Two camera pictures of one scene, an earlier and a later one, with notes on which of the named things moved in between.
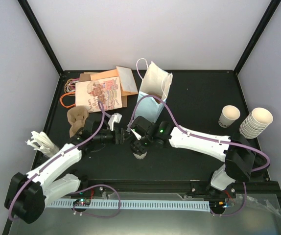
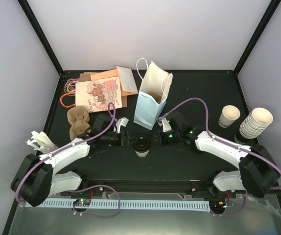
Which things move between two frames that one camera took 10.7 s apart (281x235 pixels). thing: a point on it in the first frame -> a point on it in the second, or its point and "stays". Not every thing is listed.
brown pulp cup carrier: [76, 115] stays
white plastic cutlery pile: [43, 144] stays
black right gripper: [140, 150] -> [160, 140]
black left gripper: [120, 140] -> [125, 141]
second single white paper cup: [229, 114] stays
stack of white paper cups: [256, 122] stays
